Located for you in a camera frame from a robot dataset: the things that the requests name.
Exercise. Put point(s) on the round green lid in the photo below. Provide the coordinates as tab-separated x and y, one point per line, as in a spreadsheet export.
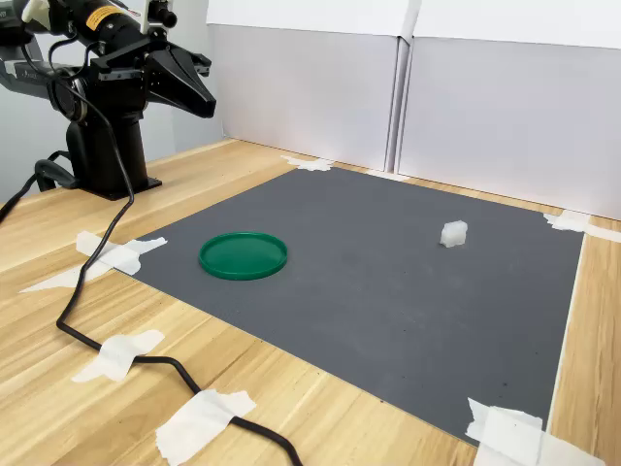
242	255

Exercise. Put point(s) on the small wrist camera board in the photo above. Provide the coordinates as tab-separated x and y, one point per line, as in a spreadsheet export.
170	18

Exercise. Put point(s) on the white tape piece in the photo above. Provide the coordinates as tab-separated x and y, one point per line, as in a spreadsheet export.
504	427
310	164
567	451
53	283
116	356
388	176
606	234
119	259
194	427
565	222

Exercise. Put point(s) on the small white plastic terminal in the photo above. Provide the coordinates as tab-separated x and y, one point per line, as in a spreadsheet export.
453	234

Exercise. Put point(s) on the dark grey mat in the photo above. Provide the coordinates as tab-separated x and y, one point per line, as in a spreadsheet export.
364	315

